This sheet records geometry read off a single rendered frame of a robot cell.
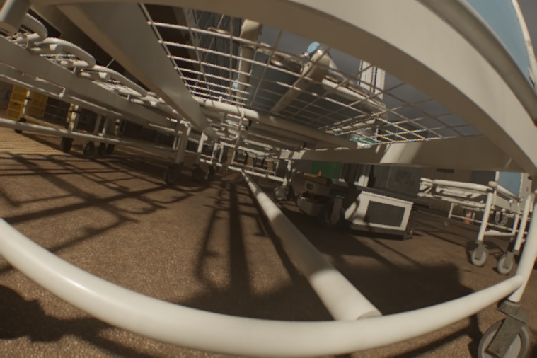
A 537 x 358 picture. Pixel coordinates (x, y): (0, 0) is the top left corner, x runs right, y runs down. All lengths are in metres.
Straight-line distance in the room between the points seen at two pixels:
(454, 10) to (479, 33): 0.04
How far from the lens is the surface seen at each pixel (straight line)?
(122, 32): 0.28
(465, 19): 0.27
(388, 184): 1.62
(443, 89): 0.19
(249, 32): 0.46
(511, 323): 0.57
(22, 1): 0.26
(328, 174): 7.56
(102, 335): 0.41
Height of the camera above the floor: 0.31
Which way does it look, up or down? 2 degrees up
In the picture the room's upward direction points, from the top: 14 degrees clockwise
